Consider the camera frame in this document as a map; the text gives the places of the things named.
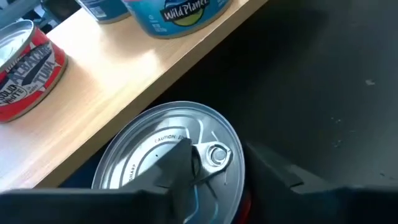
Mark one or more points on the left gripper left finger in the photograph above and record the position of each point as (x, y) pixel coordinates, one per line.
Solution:
(93, 207)

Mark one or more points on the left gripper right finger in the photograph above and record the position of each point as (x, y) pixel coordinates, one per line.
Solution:
(311, 205)

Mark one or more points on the red albacore tuna can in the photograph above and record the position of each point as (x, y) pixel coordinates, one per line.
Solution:
(31, 77)
(149, 133)

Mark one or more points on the blue Wild Planet can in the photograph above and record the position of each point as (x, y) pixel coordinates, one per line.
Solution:
(102, 11)
(174, 18)

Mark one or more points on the wooden shelf board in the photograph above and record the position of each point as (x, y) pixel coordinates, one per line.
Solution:
(102, 77)

